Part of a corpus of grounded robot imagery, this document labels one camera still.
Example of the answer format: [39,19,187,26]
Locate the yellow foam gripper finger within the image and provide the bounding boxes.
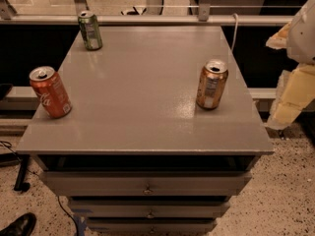
[266,23,290,49]
[267,64,315,130]

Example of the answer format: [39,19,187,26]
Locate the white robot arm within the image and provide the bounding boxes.
[266,0,315,130]

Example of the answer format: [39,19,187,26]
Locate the orange soda can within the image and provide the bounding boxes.
[196,59,228,109]

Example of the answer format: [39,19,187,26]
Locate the green soda can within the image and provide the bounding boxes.
[78,10,102,50]

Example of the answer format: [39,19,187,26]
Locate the red cola can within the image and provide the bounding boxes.
[29,66,72,118]

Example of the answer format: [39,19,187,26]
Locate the grey drawer cabinet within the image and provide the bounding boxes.
[16,25,275,236]

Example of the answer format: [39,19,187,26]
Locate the middle grey drawer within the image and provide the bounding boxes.
[69,200,229,218]

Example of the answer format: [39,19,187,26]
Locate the grey drawer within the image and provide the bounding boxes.
[87,218,217,233]
[40,171,251,197]
[69,200,229,218]

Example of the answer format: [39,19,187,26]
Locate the bottom grey drawer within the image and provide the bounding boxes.
[87,218,217,233]

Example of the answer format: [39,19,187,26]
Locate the top grey drawer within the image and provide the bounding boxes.
[40,171,251,197]

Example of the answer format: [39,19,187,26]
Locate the metal railing bar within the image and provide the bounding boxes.
[0,15,293,27]

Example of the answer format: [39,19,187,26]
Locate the black stand leg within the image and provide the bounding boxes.
[14,155,31,192]

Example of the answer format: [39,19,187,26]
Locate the black shoe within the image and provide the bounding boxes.
[0,212,36,236]

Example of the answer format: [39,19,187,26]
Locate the white cable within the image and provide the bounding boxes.
[230,13,239,53]

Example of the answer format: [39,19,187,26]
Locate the black floor cable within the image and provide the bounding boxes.
[56,196,81,236]

